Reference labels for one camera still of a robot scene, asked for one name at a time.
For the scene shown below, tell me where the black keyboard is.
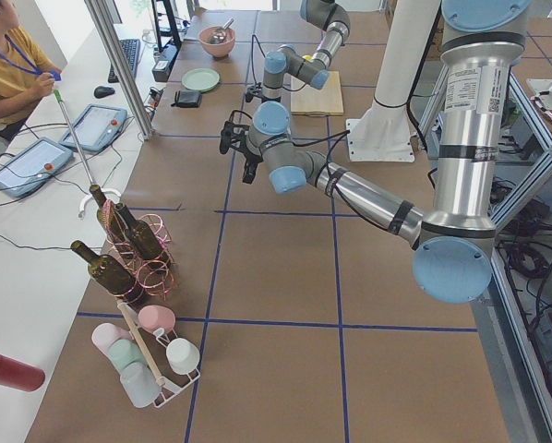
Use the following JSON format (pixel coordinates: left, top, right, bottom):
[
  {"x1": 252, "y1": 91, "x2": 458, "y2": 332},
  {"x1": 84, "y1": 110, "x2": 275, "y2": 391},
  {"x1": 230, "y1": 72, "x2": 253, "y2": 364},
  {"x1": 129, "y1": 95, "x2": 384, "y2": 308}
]
[{"x1": 107, "y1": 38, "x2": 142, "y2": 85}]

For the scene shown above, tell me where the green black battery box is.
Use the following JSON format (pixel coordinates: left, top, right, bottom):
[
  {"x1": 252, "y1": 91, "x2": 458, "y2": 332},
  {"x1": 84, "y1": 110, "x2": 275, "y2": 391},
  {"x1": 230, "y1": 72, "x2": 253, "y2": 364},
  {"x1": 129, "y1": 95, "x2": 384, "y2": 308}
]
[{"x1": 501, "y1": 99, "x2": 520, "y2": 127}]

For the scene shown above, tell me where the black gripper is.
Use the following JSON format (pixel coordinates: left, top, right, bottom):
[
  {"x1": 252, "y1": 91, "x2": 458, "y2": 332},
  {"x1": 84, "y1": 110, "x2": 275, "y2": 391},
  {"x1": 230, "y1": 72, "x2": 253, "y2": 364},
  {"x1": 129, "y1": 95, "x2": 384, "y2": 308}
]
[
  {"x1": 244, "y1": 82, "x2": 264, "y2": 102},
  {"x1": 219, "y1": 120, "x2": 262, "y2": 184}
]

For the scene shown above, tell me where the pale grey cup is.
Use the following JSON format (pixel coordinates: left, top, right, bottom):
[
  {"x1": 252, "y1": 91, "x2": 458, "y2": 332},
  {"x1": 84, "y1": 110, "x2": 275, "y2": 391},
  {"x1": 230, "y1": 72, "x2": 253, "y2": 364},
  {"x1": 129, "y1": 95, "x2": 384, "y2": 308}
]
[{"x1": 119, "y1": 362, "x2": 162, "y2": 408}]

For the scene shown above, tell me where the metal rod green tip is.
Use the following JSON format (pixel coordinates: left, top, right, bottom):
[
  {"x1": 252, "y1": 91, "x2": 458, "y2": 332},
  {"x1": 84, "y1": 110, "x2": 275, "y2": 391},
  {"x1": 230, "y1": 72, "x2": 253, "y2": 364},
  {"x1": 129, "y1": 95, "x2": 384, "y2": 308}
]
[{"x1": 54, "y1": 88, "x2": 97, "y2": 186}]

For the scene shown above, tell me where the light green plate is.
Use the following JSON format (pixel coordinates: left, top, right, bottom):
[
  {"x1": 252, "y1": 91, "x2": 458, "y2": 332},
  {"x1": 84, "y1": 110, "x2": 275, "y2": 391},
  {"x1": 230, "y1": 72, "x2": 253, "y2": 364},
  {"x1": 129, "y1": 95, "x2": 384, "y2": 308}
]
[{"x1": 181, "y1": 68, "x2": 221, "y2": 92}]

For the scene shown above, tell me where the person in yellow shirt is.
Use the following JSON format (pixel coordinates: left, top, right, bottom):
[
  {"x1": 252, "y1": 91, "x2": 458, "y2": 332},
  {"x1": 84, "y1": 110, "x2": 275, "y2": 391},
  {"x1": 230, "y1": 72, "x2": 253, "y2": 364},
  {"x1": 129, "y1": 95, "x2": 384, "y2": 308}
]
[{"x1": 0, "y1": 1, "x2": 61, "y2": 141}]

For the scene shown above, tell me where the metal scoop spoon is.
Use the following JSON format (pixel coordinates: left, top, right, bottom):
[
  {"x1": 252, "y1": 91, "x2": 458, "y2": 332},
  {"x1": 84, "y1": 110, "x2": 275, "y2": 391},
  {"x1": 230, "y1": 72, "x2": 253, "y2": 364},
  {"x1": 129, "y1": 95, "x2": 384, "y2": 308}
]
[{"x1": 206, "y1": 18, "x2": 234, "y2": 44}]

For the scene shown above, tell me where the pale green cup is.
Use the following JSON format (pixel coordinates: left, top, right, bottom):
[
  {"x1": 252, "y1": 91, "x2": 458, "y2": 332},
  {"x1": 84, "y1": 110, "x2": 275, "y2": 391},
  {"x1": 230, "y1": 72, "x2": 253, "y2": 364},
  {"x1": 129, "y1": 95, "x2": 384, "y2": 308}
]
[{"x1": 107, "y1": 339, "x2": 146, "y2": 373}]

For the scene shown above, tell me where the lower dark wine bottle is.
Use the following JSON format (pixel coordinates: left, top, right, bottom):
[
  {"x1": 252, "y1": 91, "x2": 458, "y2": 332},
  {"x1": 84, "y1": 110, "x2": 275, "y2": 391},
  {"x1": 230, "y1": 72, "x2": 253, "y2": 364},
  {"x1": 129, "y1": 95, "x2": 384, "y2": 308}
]
[{"x1": 115, "y1": 202, "x2": 171, "y2": 269}]

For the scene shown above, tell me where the pink bowl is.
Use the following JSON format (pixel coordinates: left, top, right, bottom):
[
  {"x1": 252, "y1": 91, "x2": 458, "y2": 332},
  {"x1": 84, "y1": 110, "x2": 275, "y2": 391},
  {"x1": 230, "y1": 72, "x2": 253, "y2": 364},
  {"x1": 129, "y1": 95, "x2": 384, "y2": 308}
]
[{"x1": 198, "y1": 27, "x2": 235, "y2": 58}]

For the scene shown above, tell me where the wooden cutting board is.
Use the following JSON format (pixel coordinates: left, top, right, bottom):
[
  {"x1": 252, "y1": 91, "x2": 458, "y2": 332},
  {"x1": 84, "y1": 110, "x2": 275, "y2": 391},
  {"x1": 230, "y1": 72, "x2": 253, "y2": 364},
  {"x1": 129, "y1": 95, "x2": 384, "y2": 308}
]
[{"x1": 290, "y1": 71, "x2": 344, "y2": 116}]

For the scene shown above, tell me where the aluminium frame post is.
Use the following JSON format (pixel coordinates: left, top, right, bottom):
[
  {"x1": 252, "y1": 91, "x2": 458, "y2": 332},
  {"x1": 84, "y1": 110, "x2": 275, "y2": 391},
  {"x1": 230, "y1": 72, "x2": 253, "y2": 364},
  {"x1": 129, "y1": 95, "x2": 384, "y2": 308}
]
[{"x1": 84, "y1": 0, "x2": 154, "y2": 140}]

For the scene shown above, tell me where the red thermos bottle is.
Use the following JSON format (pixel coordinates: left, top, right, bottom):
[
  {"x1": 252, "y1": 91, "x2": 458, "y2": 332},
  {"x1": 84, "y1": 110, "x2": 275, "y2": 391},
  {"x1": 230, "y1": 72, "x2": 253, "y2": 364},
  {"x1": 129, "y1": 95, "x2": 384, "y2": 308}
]
[{"x1": 0, "y1": 354, "x2": 45, "y2": 392}]

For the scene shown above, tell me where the black computer mouse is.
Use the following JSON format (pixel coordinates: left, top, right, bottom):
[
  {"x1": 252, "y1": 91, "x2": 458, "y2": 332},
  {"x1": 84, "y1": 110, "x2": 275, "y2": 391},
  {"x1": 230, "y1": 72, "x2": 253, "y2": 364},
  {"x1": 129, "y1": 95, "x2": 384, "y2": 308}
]
[{"x1": 93, "y1": 85, "x2": 115, "y2": 99}]

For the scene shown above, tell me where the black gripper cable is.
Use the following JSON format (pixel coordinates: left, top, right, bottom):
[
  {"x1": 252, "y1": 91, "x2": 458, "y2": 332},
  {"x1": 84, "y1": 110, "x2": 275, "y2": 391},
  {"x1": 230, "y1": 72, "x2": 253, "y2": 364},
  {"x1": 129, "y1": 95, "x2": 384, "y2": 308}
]
[
  {"x1": 229, "y1": 110, "x2": 351, "y2": 195},
  {"x1": 250, "y1": 34, "x2": 305, "y2": 93}
]

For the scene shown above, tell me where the pale pink cup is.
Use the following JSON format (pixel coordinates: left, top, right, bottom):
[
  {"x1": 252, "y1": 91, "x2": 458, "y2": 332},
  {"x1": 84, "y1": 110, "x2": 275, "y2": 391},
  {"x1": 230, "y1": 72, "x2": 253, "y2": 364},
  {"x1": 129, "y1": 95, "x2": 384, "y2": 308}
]
[{"x1": 91, "y1": 323, "x2": 133, "y2": 356}]

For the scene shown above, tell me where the copper wire bottle rack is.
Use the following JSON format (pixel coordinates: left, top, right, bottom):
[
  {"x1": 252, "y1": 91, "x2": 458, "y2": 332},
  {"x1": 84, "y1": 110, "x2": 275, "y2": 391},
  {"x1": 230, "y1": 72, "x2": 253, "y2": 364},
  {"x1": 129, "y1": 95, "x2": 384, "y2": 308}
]
[{"x1": 97, "y1": 199, "x2": 176, "y2": 301}]

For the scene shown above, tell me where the pink cup on rack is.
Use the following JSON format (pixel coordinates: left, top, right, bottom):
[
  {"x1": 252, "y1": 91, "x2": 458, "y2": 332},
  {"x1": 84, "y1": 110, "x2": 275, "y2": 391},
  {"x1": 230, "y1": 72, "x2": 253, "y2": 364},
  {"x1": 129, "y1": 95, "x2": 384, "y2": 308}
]
[{"x1": 138, "y1": 305, "x2": 176, "y2": 333}]

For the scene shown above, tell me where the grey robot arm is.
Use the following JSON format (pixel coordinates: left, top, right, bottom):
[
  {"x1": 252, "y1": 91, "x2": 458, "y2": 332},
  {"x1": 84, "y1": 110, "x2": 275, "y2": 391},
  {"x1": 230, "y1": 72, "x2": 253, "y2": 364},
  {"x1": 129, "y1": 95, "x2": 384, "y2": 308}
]
[
  {"x1": 220, "y1": 1, "x2": 529, "y2": 304},
  {"x1": 245, "y1": 1, "x2": 351, "y2": 103}
]

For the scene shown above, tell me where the wooden rack handle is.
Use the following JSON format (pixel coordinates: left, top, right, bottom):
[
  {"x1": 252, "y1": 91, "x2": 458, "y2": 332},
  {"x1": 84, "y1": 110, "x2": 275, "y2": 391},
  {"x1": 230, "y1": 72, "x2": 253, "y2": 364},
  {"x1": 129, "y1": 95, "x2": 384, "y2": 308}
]
[{"x1": 117, "y1": 302, "x2": 165, "y2": 387}]

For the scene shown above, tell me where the white wire cup rack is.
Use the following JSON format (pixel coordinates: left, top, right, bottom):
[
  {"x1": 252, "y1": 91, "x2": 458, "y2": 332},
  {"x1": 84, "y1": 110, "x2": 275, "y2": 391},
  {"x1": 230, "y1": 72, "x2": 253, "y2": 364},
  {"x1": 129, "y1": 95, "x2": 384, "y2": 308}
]
[{"x1": 117, "y1": 303, "x2": 200, "y2": 409}]

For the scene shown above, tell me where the white cup on rack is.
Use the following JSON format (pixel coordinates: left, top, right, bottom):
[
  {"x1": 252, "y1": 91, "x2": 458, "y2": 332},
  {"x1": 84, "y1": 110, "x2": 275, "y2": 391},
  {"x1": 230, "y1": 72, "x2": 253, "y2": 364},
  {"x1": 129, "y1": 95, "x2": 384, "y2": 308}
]
[{"x1": 166, "y1": 338, "x2": 200, "y2": 375}]

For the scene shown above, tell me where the teach pendant tablet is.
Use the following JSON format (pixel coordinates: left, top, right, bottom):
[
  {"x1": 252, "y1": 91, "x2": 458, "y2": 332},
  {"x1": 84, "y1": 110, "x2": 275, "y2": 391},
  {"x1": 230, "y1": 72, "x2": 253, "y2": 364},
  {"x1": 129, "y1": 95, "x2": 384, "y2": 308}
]
[
  {"x1": 72, "y1": 104, "x2": 127, "y2": 153},
  {"x1": 0, "y1": 138, "x2": 73, "y2": 198}
]

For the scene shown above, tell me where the folded grey cloth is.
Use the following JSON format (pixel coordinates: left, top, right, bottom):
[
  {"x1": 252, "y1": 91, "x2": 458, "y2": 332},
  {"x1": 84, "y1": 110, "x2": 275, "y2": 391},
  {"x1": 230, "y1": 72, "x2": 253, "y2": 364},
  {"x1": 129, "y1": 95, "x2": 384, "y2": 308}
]
[{"x1": 171, "y1": 90, "x2": 202, "y2": 108}]

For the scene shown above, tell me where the upper dark wine bottle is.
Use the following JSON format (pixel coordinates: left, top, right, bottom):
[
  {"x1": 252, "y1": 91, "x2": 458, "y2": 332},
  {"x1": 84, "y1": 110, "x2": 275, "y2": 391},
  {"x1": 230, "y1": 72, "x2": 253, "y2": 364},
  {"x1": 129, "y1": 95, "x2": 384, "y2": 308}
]
[{"x1": 70, "y1": 240, "x2": 148, "y2": 307}]

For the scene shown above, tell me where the near teach pendant tablet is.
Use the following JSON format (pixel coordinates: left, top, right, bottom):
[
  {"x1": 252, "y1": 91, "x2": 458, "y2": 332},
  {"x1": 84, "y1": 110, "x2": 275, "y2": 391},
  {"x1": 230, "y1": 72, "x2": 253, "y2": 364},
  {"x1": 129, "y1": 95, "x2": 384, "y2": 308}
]
[{"x1": 0, "y1": 138, "x2": 73, "y2": 198}]

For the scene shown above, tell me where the dark wine bottle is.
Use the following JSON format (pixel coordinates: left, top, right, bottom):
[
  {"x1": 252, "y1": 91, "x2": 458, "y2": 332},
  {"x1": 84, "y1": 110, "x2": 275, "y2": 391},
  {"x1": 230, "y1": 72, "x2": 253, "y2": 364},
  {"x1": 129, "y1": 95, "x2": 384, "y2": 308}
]
[
  {"x1": 90, "y1": 185, "x2": 131, "y2": 254},
  {"x1": 70, "y1": 240, "x2": 148, "y2": 307},
  {"x1": 115, "y1": 202, "x2": 171, "y2": 269}
]

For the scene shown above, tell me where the far teach pendant tablet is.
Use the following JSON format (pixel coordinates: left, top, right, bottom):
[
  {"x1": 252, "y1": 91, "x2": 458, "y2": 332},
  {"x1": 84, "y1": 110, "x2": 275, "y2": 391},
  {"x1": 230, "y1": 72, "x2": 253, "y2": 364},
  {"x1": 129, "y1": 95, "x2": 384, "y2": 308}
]
[{"x1": 72, "y1": 104, "x2": 127, "y2": 153}]

